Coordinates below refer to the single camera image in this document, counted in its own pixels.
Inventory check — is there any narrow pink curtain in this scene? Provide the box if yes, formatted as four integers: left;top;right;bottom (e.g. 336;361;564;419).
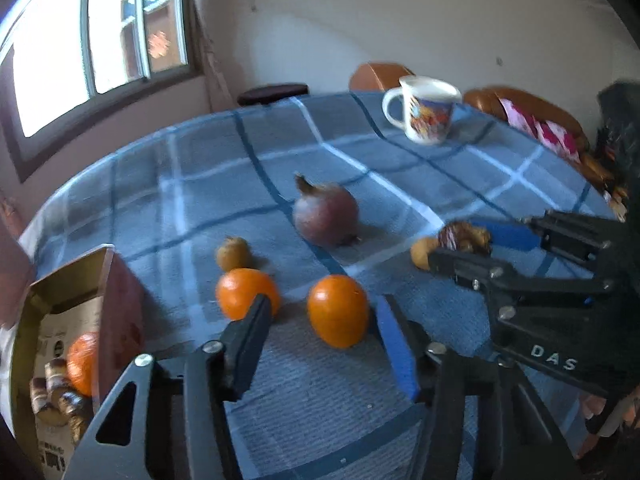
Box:
187;0;236;113

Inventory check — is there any person's right hand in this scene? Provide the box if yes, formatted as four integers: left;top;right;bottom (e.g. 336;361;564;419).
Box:
580;392;611;421

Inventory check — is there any pink floral pillow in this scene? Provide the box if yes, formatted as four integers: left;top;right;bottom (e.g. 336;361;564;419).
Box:
500;99;591;163

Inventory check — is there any white printed mug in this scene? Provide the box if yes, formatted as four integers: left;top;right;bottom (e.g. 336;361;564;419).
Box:
382;76;462;146

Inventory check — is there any small yellow fruit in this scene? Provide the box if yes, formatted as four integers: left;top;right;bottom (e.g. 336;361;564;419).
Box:
410;237;441;271

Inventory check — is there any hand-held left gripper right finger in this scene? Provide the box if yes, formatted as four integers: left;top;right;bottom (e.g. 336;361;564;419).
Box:
375;294;583;480

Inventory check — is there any red window decoration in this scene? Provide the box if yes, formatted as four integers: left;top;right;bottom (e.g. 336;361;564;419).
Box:
147;30;173;60

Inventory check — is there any brown leather sofa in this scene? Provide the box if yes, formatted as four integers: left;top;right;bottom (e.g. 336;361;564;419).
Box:
462;87;628;211

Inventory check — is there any pink metal tin box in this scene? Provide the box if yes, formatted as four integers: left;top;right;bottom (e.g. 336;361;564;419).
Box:
9;245;146;480

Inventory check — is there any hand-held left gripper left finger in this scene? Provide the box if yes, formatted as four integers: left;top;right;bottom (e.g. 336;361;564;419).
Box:
75;294;273;480

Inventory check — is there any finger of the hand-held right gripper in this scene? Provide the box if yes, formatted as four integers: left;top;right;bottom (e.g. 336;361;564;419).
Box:
475;210;613;261
426;247;618;311

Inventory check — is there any dark round stool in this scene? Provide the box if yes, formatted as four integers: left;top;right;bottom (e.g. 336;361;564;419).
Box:
237;82;309;107

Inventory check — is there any brown leather armchair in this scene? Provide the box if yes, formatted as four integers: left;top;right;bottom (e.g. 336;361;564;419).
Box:
349;62;416;93

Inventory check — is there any orange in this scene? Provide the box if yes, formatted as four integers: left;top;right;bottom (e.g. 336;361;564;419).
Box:
66;332;101;398
215;268;282;321
306;275;371;350

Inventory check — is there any sliding glass window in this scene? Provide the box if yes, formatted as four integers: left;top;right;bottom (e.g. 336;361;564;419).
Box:
0;0;206;183

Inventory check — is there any blue plaid tablecloth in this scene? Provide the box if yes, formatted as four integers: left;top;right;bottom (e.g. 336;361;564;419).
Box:
17;91;626;480

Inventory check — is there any brown round fruit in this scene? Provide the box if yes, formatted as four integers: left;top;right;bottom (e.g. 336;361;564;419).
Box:
216;236;253;272

